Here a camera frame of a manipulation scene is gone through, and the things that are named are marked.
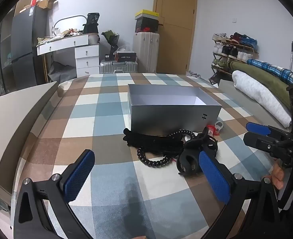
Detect white suitcase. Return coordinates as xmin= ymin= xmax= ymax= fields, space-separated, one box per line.
xmin=133 ymin=31 xmax=160 ymax=73

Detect white rolled blanket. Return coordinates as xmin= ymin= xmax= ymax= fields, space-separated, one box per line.
xmin=231 ymin=70 xmax=292 ymax=128

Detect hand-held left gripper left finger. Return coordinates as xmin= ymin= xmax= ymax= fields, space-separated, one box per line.
xmin=14 ymin=149 xmax=95 ymax=239

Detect silver cardboard box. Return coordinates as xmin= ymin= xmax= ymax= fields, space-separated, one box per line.
xmin=128 ymin=84 xmax=222 ymax=133

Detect pile of desk clutter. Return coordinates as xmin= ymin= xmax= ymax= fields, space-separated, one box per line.
xmin=37 ymin=27 xmax=85 ymax=46

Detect tall flat cardboard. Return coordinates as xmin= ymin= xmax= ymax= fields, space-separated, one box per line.
xmin=14 ymin=0 xmax=35 ymax=15

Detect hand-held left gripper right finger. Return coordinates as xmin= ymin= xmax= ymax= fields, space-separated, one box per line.
xmin=198 ymin=145 xmax=283 ymax=239

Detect wooden broom stick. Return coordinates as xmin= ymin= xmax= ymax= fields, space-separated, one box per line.
xmin=43 ymin=54 xmax=49 ymax=83

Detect black bag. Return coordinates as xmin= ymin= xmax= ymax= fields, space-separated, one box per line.
xmin=83 ymin=13 xmax=100 ymax=34

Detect dark wrapped bouquet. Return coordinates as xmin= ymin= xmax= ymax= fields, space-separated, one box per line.
xmin=101 ymin=29 xmax=121 ymax=61

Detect black and red box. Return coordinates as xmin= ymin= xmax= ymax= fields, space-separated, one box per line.
xmin=114 ymin=51 xmax=137 ymax=62

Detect yellow shoe box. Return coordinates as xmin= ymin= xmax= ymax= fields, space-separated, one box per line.
xmin=135 ymin=10 xmax=159 ymax=21

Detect blue plaid rolled blanket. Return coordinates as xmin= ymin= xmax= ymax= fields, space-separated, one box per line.
xmin=247 ymin=59 xmax=293 ymax=85

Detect oval mirror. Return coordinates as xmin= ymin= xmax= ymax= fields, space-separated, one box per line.
xmin=52 ymin=15 xmax=87 ymax=37

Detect grey refrigerator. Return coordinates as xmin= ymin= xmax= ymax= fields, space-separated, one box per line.
xmin=11 ymin=5 xmax=49 ymax=85

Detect black shoe box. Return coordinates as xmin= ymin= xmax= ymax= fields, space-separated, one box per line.
xmin=135 ymin=19 xmax=159 ymax=33

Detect open cardboard box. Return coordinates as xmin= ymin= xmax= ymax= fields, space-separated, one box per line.
xmin=36 ymin=0 xmax=59 ymax=10

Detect person's right hand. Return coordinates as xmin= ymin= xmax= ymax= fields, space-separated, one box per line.
xmin=271 ymin=164 xmax=293 ymax=195

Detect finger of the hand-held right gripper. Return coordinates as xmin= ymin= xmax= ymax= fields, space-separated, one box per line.
xmin=243 ymin=132 xmax=293 ymax=158
xmin=246 ymin=122 xmax=290 ymax=142

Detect wooden door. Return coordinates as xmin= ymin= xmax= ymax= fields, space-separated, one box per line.
xmin=153 ymin=0 xmax=198 ymax=75

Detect dark glass cabinet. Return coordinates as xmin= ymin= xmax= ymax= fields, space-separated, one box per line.
xmin=0 ymin=7 xmax=15 ymax=97

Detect dark grey cloth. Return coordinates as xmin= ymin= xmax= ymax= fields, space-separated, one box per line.
xmin=48 ymin=61 xmax=78 ymax=84

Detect wooden shoe rack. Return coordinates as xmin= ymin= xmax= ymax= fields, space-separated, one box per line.
xmin=209 ymin=33 xmax=260 ymax=85

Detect black claw clip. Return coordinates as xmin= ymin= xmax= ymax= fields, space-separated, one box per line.
xmin=176 ymin=127 xmax=218 ymax=176

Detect rows of sneakers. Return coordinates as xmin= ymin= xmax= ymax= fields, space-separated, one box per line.
xmin=211 ymin=32 xmax=259 ymax=69

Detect long black hair clip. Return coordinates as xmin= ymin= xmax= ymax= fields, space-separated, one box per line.
xmin=123 ymin=128 xmax=185 ymax=153

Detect silver suitcase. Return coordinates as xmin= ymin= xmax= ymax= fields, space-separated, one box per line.
xmin=99 ymin=60 xmax=139 ymax=74

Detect white vanity desk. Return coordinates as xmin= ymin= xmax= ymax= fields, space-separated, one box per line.
xmin=36 ymin=33 xmax=100 ymax=78

